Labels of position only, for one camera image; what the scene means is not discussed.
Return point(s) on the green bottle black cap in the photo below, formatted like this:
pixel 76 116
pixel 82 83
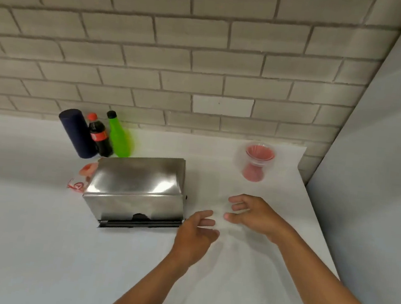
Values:
pixel 119 139

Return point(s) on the steel dispenser lid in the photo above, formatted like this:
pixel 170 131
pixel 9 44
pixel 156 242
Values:
pixel 136 175

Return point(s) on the person's left forearm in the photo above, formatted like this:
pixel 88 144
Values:
pixel 148 292

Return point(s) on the cola bottle red cap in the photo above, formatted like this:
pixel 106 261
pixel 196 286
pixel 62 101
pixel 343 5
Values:
pixel 100 137

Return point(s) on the white countertop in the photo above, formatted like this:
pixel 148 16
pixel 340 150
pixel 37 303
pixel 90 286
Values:
pixel 31 246

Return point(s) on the dark blue cylindrical bottle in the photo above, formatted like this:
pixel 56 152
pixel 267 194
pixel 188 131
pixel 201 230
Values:
pixel 78 134

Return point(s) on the clear cup with red straws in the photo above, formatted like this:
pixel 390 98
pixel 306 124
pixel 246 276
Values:
pixel 256 156

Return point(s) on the person's left hand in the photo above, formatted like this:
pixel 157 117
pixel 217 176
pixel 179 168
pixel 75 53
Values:
pixel 190 239

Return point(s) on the person's right hand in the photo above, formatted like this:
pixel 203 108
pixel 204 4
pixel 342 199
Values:
pixel 265 218

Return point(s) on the person's right forearm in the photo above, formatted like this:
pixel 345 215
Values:
pixel 332 295

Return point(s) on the floral napkin packet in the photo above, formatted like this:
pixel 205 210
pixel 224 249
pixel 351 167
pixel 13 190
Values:
pixel 81 177

